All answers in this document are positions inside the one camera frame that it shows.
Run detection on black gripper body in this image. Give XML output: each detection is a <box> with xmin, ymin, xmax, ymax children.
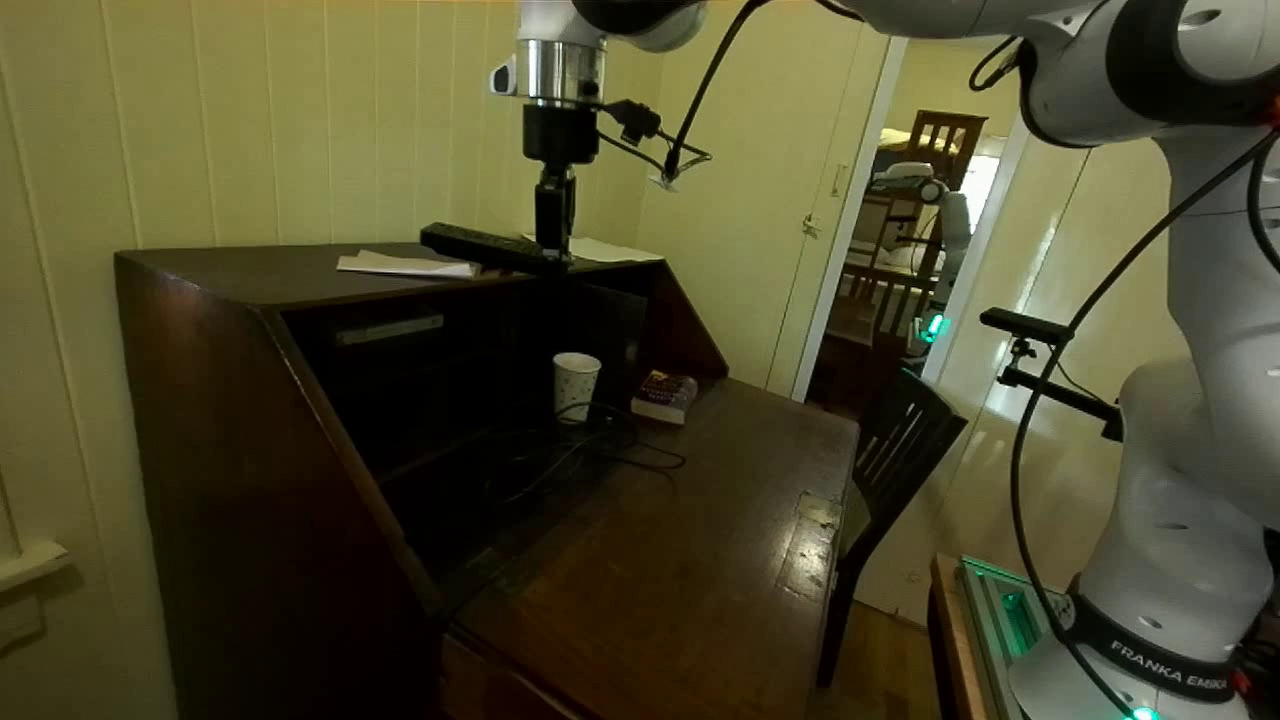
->
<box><xmin>516</xmin><ymin>99</ymin><xmax>605</xmax><ymax>176</ymax></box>

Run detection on black stapler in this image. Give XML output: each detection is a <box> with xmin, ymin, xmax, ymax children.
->
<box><xmin>418</xmin><ymin>220</ymin><xmax>581</xmax><ymax>280</ymax></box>

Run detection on dark wooden secretary desk cabinet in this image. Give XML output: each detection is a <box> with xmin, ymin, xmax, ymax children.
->
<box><xmin>108</xmin><ymin>238</ymin><xmax>864</xmax><ymax>720</ymax></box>

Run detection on white paper sheet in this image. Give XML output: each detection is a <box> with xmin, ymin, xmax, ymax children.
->
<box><xmin>563</xmin><ymin>231</ymin><xmax>670</xmax><ymax>270</ymax></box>
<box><xmin>332</xmin><ymin>244</ymin><xmax>486</xmax><ymax>286</ymax></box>

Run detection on white speckled paper cup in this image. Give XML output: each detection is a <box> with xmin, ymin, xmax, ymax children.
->
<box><xmin>547</xmin><ymin>347</ymin><xmax>609</xmax><ymax>429</ymax></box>

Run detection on white door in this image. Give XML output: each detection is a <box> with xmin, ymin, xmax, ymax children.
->
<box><xmin>634</xmin><ymin>0</ymin><xmax>897</xmax><ymax>404</ymax></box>

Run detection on dark wooden chair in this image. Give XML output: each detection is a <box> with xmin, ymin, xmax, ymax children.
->
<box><xmin>812</xmin><ymin>370</ymin><xmax>976</xmax><ymax>695</ymax></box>

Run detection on light wooden robot stand table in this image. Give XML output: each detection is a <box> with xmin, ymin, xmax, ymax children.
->
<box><xmin>924</xmin><ymin>549</ymin><xmax>999</xmax><ymax>720</ymax></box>

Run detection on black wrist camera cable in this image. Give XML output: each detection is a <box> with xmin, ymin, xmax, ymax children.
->
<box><xmin>655</xmin><ymin>0</ymin><xmax>776</xmax><ymax>193</ymax></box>

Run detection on black camera on mount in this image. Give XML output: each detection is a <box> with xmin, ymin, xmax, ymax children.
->
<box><xmin>976</xmin><ymin>304</ymin><xmax>1133</xmax><ymax>446</ymax></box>

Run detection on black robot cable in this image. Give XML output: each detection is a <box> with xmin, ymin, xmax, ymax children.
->
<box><xmin>1003</xmin><ymin>124</ymin><xmax>1280</xmax><ymax>720</ymax></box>

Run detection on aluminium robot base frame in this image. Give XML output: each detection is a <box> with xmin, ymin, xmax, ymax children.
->
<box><xmin>956</xmin><ymin>549</ymin><xmax>1151</xmax><ymax>720</ymax></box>

